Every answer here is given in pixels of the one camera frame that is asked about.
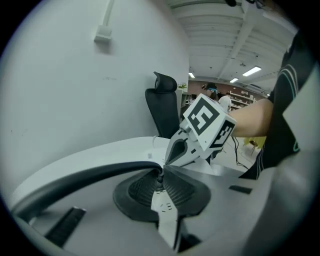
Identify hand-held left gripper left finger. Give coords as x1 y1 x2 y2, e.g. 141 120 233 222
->
21 169 176 256

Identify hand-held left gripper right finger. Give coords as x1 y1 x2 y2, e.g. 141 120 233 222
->
163 164 274 256

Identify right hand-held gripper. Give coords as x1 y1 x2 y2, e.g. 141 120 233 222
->
164 92 237 166

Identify black power plug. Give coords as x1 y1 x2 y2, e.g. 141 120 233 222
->
155 169 167 194

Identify white power strip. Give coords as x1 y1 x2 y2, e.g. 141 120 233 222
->
142 149 181 252

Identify person's right forearm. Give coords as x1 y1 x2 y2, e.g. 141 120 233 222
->
228 97 275 139

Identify black office chair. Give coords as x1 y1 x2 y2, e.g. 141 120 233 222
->
144 71 182 140

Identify grey shelf desk unit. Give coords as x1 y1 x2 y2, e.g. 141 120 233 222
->
174 88 191 121

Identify white curved table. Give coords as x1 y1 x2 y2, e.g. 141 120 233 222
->
9 135 249 209

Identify yellow chair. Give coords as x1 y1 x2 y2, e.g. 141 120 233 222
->
243 135 267 156

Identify person's black shirt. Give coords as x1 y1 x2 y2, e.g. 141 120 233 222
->
238 29 316 180

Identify black cable with plug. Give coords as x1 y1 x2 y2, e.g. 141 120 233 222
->
9 160 165 220

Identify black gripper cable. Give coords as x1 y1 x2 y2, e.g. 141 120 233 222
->
230 135 251 171

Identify background wall shelves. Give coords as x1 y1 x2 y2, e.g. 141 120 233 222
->
229 90 257 110

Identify white wall junction box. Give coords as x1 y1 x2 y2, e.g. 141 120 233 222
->
93 24 113 43

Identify white wall conduit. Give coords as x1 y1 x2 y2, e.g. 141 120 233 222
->
104 0 116 27

